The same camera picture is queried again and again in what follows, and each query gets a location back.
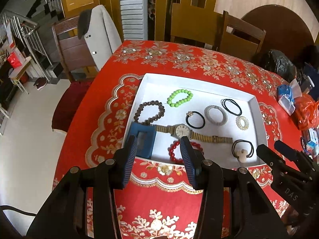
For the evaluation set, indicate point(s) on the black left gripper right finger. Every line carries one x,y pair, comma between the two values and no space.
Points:
251,213

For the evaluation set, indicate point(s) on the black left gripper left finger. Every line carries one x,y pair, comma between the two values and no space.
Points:
64,213

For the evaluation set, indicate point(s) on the gold wristwatch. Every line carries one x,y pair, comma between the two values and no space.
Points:
180,130

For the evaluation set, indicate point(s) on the blue hair clip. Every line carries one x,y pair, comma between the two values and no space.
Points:
145,139

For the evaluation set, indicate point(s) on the orange plastic bag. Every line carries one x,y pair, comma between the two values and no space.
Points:
306,112

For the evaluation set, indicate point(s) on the blue tissue pack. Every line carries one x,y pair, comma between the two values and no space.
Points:
286,95

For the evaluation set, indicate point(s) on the white shallow tray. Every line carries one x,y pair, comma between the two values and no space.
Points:
160,87

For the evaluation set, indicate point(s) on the black plastic bag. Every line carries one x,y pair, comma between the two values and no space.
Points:
277,62

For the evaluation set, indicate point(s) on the round dark wooden tabletop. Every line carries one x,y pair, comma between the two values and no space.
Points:
285,30

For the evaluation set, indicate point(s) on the brown wooden chair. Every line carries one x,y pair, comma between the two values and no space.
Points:
240,38

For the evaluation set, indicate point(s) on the wooden chair with jacket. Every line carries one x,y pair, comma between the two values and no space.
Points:
73,52

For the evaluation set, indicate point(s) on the metal stair railing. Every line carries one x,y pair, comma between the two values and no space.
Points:
26,31

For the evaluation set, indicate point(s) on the white louvered door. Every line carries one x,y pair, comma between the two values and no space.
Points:
134,14

